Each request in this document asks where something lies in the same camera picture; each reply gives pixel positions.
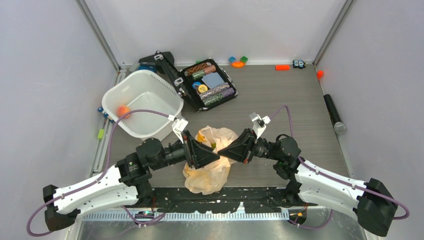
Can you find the black poker chip case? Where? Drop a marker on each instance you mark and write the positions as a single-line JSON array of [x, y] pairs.
[[203, 85]]

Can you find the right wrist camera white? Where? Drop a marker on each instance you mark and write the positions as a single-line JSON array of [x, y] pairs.
[[259, 123]]

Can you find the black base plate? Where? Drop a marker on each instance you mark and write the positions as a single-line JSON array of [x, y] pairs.
[[227, 200]]

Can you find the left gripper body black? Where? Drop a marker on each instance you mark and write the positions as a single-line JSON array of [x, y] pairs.
[[187, 156]]

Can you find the white plastic basin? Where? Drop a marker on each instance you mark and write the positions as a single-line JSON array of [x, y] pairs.
[[144, 90]]

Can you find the green clip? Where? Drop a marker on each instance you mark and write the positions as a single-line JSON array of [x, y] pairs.
[[100, 134]]

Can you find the blue toy cube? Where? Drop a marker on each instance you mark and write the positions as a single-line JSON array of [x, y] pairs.
[[231, 59]]

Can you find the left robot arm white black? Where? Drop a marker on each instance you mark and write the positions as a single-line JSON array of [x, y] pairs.
[[126, 183]]

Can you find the green toy cube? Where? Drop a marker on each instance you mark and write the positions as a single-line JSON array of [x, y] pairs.
[[243, 59]]

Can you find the orange corner piece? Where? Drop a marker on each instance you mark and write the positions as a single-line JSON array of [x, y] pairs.
[[319, 74]]

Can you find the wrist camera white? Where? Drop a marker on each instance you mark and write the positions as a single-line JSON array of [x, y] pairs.
[[178, 126], [259, 123]]

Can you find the small toy car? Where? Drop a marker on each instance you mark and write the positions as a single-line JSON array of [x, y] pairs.
[[298, 64]]

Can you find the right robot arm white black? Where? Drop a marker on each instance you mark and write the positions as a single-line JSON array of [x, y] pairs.
[[368, 202]]

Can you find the orange fake peach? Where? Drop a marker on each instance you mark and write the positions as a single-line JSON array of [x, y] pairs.
[[123, 111]]

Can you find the translucent plastic bag banana print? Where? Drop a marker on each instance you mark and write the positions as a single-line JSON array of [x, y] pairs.
[[214, 176]]

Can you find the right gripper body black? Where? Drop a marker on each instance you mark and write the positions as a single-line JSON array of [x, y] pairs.
[[252, 142]]

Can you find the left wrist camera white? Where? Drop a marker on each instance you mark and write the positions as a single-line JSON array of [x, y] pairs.
[[178, 126]]

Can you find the black microphone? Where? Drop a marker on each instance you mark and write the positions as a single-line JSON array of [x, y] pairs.
[[338, 126]]

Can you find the orange block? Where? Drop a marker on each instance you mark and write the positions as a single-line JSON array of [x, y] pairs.
[[282, 67]]

